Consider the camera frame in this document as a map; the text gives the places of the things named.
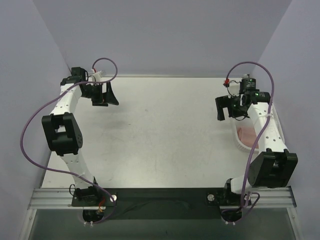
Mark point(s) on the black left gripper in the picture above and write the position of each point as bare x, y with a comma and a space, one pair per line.
104, 94

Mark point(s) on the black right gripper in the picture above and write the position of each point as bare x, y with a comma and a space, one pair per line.
227, 107

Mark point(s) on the pink towel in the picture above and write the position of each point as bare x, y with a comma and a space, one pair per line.
246, 135

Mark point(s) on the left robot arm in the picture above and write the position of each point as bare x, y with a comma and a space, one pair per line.
63, 133

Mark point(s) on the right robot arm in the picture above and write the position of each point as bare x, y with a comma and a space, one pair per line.
274, 164

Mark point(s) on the white perforated plastic basket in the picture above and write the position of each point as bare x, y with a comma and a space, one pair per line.
235, 124

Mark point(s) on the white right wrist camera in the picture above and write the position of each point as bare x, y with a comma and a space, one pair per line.
232, 86

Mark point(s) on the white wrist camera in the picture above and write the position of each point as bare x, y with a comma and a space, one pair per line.
232, 86
97, 78

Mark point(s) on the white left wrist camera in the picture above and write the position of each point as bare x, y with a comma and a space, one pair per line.
97, 78

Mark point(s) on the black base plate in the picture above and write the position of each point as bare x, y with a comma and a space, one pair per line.
164, 211

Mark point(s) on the aluminium front rail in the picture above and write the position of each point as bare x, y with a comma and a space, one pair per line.
61, 198

